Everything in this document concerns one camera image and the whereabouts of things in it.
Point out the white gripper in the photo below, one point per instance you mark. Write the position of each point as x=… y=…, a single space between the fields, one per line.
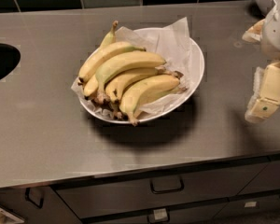
x=277 y=32

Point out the large yellow-green banana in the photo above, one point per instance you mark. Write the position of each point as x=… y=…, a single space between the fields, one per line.
x=123 y=62

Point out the white oval bowl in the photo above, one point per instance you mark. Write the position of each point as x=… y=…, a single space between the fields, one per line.
x=196 y=62

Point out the bottom thin banana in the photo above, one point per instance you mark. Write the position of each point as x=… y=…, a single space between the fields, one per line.
x=156 y=102

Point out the front yellow banana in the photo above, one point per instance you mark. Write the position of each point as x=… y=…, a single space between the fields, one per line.
x=131 y=98

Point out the middle yellow banana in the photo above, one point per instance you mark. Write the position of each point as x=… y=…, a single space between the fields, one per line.
x=116 y=87

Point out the upper left yellow banana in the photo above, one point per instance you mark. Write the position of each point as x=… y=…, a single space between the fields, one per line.
x=88 y=69

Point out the small back banana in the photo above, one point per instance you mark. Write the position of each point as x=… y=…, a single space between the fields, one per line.
x=110 y=37

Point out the left low yellow banana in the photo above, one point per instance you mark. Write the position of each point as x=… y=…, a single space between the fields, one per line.
x=90 y=89

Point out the white paper liner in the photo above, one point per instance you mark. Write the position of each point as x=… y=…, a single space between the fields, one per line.
x=174 y=44

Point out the right drawer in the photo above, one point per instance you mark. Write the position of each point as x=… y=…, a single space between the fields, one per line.
x=268 y=179

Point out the lower drawer with label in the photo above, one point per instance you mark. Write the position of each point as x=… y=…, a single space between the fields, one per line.
x=167 y=215

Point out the centre drawer with handle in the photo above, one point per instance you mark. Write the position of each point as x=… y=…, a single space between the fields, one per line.
x=187 y=184

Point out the left cabinet door handle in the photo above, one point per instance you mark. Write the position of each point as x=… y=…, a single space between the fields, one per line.
x=35 y=196

